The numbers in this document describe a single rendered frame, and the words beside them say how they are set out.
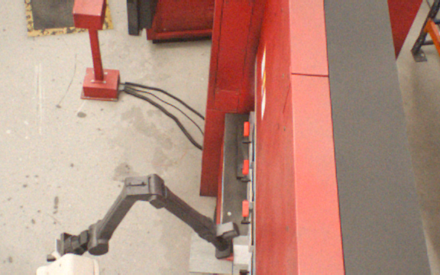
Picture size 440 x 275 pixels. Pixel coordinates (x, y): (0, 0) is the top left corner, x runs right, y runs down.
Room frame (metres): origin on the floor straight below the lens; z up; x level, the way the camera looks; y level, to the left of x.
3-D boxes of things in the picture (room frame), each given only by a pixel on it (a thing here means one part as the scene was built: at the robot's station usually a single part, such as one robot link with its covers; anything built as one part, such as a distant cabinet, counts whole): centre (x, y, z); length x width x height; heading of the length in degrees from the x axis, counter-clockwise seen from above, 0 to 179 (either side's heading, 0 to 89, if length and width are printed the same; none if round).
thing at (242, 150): (1.82, -0.11, 0.89); 0.30 x 0.05 x 0.03; 4
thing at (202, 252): (1.22, -0.06, 1.00); 0.26 x 0.18 x 0.01; 94
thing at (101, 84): (2.81, 0.87, 0.41); 0.25 x 0.20 x 0.83; 94
